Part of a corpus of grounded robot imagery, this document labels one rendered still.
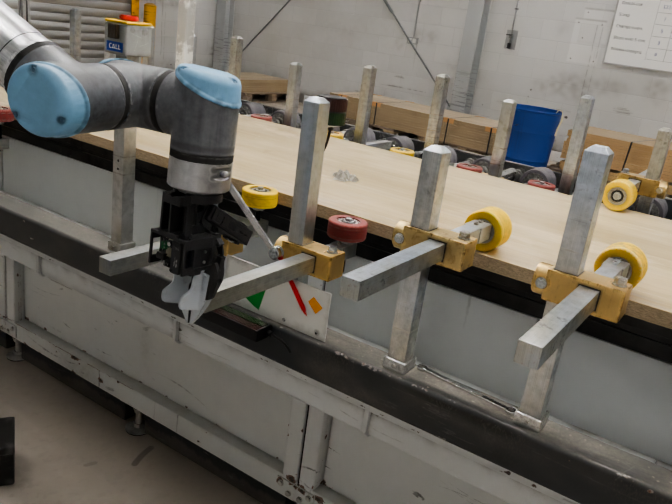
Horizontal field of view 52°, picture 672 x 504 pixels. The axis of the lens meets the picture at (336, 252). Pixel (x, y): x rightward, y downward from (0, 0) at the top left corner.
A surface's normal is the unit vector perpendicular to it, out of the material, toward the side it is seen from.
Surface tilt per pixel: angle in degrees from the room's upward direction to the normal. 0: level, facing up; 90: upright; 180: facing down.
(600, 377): 90
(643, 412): 90
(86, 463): 0
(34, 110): 92
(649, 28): 90
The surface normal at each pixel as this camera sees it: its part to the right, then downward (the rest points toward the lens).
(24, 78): -0.32, 0.30
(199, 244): 0.81, 0.29
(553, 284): -0.56, 0.20
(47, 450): 0.13, -0.94
